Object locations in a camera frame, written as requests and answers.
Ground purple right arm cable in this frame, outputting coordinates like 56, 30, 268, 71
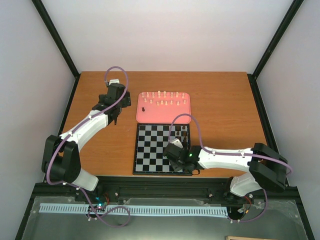
167, 113, 293, 224

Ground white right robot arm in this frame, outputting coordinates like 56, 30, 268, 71
163, 138, 292, 203

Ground black aluminium frame rail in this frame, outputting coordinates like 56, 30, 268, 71
30, 176, 302, 207

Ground black and white chessboard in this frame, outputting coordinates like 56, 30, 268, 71
132, 123, 191, 176

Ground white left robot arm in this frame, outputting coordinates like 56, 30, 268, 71
41, 79, 131, 202

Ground pink plastic tray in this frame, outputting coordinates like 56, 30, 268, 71
136, 91, 191, 124

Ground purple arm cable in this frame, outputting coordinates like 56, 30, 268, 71
46, 66, 132, 228
167, 113, 293, 224

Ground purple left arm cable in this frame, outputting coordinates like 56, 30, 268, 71
46, 66, 132, 228

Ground light blue cable duct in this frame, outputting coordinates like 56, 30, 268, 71
38, 203, 228, 218

